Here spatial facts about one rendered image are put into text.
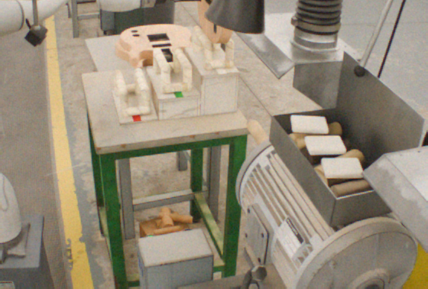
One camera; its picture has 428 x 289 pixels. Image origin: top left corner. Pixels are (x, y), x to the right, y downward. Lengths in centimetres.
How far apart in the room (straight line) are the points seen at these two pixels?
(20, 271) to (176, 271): 76
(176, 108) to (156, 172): 137
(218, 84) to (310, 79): 95
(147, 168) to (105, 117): 136
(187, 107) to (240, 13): 97
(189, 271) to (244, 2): 60
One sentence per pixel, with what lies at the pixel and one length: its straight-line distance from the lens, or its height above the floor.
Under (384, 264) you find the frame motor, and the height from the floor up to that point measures 130.
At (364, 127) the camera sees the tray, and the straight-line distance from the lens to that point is 106.
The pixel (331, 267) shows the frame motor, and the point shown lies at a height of 133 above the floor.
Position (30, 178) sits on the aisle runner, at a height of 0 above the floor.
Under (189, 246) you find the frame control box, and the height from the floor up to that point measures 112.
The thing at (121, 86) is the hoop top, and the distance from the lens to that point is 206.
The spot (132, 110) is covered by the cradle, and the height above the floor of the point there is 97.
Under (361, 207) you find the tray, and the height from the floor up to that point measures 141.
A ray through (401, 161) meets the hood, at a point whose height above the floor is 154.
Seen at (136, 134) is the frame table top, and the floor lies 93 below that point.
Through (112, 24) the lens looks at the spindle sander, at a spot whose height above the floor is 71.
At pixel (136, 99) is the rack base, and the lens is 219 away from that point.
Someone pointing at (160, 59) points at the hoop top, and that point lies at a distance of 208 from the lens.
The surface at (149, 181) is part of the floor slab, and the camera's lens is 332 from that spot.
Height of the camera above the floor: 197
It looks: 31 degrees down
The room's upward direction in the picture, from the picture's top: 2 degrees clockwise
